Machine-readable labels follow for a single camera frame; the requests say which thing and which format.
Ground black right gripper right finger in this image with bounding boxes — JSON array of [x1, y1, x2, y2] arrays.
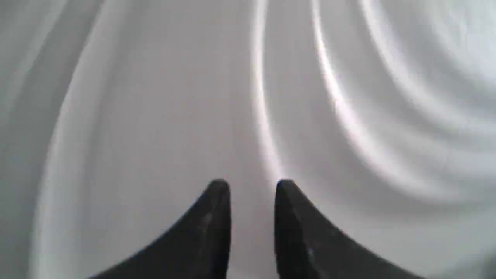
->
[[274, 179, 418, 279]]

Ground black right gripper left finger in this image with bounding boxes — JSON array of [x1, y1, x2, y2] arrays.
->
[[94, 179, 231, 279]]

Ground grey backdrop curtain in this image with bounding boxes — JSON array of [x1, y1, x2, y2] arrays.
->
[[1, 0, 495, 279]]

